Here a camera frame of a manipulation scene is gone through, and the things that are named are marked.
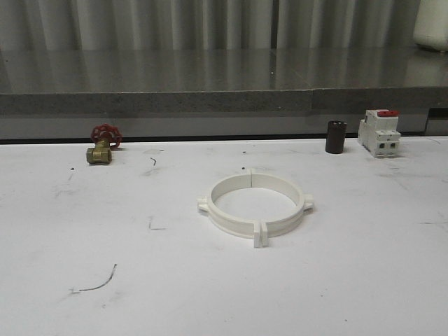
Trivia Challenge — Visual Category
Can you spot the white container background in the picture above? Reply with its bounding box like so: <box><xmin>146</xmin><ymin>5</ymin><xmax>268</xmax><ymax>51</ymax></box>
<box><xmin>413</xmin><ymin>0</ymin><xmax>448</xmax><ymax>52</ymax></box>

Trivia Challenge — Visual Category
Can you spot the white circuit breaker red switch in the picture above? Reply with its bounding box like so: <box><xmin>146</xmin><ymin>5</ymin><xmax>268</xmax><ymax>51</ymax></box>
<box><xmin>358</xmin><ymin>109</ymin><xmax>401</xmax><ymax>158</ymax></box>

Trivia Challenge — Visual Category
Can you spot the white half clamp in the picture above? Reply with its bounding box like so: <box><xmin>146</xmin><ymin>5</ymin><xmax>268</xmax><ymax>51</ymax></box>
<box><xmin>197</xmin><ymin>169</ymin><xmax>269</xmax><ymax>248</ymax></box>
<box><xmin>251</xmin><ymin>169</ymin><xmax>314</xmax><ymax>248</ymax></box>

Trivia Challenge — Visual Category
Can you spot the dark brown cylinder coupling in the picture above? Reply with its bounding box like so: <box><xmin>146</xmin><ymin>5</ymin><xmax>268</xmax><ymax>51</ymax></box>
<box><xmin>325</xmin><ymin>120</ymin><xmax>347</xmax><ymax>154</ymax></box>

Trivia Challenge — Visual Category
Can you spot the brass valve red handwheel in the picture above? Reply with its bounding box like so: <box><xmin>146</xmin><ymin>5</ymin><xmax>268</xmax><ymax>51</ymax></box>
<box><xmin>86</xmin><ymin>124</ymin><xmax>123</xmax><ymax>165</ymax></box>

